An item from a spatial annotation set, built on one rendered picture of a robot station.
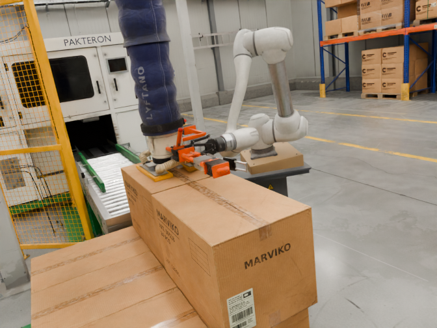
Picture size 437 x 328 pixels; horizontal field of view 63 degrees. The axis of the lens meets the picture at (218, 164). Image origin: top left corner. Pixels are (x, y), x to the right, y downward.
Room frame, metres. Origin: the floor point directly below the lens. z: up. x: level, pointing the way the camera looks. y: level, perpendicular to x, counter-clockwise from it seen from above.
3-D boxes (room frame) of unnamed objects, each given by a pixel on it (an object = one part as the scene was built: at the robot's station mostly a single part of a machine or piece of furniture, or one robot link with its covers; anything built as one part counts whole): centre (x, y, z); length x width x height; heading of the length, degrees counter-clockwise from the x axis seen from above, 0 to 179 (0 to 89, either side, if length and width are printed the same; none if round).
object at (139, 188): (1.87, 0.27, 0.74); 0.60 x 0.40 x 0.40; 26
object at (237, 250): (1.32, 0.01, 0.74); 0.60 x 0.40 x 0.40; 26
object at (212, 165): (1.34, 0.01, 1.07); 0.08 x 0.07 x 0.05; 26
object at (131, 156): (3.75, 0.87, 0.60); 1.60 x 0.10 x 0.09; 26
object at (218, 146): (1.72, 0.01, 1.07); 0.09 x 0.07 x 0.08; 116
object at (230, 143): (1.75, -0.06, 1.07); 0.09 x 0.06 x 0.09; 26
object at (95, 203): (3.17, 1.25, 0.50); 2.31 x 0.05 x 0.19; 26
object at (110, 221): (2.26, 0.45, 0.58); 0.70 x 0.03 x 0.06; 116
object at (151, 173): (1.84, 0.35, 0.97); 0.34 x 0.10 x 0.05; 26
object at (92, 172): (3.52, 1.35, 0.60); 1.60 x 0.10 x 0.09; 26
